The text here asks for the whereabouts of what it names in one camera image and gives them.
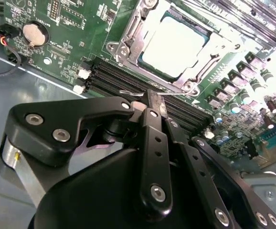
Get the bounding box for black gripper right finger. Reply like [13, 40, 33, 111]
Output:
[157, 94, 276, 229]

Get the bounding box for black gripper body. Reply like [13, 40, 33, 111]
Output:
[27, 147, 272, 229]

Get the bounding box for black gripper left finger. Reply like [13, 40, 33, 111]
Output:
[5, 89, 174, 217]

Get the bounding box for metal locking lever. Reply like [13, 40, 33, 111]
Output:
[119, 89, 195, 96]

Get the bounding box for metal socket cover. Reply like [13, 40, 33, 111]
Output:
[117, 0, 246, 93]

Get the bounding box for silver square CPU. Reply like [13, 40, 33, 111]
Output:
[138, 10, 212, 81]

